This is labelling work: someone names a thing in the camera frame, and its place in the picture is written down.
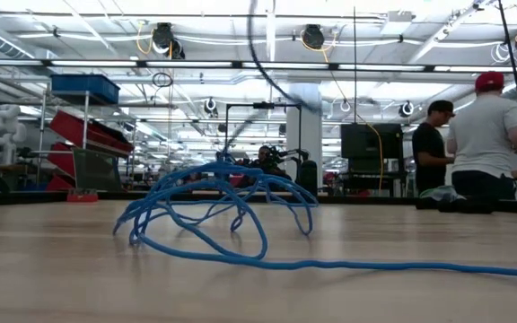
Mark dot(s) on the black background robot arm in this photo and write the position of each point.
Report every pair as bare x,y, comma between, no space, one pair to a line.
292,154

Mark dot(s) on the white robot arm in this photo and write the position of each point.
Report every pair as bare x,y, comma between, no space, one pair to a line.
5,134

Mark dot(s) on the person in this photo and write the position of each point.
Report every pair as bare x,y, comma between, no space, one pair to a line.
266,157
429,148
485,134

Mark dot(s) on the white column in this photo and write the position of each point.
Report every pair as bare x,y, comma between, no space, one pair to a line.
305,143

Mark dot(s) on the black monitor cart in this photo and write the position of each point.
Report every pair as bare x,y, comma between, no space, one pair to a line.
370,179

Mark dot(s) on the black monitor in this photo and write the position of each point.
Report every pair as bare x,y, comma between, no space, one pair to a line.
370,141

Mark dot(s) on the grey office chair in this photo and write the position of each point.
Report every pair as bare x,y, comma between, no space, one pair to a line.
97,170

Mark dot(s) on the small red object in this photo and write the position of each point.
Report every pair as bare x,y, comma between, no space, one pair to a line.
82,196

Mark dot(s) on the red storage bin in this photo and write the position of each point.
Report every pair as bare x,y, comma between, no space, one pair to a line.
74,130
58,161
58,183

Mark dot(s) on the blue plastic bin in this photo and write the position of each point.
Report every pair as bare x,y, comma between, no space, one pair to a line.
85,87

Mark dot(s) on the white ceiling box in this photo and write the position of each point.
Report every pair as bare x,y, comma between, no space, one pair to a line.
397,22

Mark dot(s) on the metal shelf rack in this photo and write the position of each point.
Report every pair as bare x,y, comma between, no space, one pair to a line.
41,134

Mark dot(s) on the black workstation frame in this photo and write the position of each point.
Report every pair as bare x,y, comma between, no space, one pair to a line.
240,105

